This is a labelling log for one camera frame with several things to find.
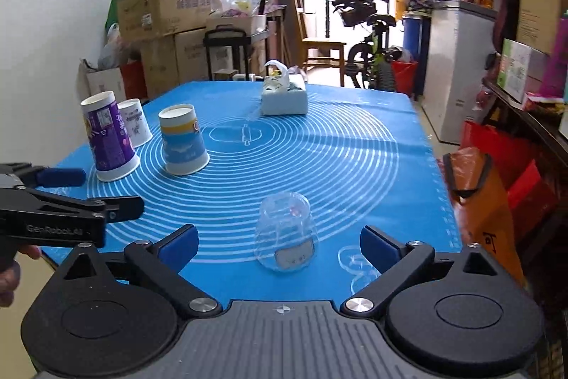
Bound orange shopping bag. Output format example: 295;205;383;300
437;147;527;284

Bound blue silicone baking mat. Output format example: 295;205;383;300
35;81;464;305

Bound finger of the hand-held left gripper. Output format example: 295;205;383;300
18;187;146;225
0;161;88;189

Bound black and green bicycle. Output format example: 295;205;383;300
321;0;420;92

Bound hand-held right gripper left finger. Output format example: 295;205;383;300
55;224;223;320

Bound wooden chair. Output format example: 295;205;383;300
290;0;347;74

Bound person's left hand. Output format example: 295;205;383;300
0;245;43;309

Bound tall brown cardboard box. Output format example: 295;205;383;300
516;0;568;56

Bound white plastic bag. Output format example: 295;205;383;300
263;60;307;93

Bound white plastic bin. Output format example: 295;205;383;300
205;12;268;36

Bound blue and yellow paper cup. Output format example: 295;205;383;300
158;104;211;176

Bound black metal cart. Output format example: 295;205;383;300
203;28;272;82

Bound small white cardboard box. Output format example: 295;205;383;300
86;67;128;103

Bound red bucket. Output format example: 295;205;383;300
390;60;419;96

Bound white paper cup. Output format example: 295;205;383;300
116;98;154;149

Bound green and white box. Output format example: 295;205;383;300
497;39;547;103

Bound blue barrel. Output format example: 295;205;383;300
402;15;425;61

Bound purple paper cup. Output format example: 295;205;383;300
80;91;141;183

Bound white tissue box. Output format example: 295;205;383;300
260;87;309;116

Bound clear plastic cup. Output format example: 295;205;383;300
254;191;320;272

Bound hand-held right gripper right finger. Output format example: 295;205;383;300
339;226;504;319

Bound red shopping bag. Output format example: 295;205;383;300
459;120;557;231

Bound dark wooden shelf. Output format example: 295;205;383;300
481;76;568;181

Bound white cabinet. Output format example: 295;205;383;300
421;0;498;145

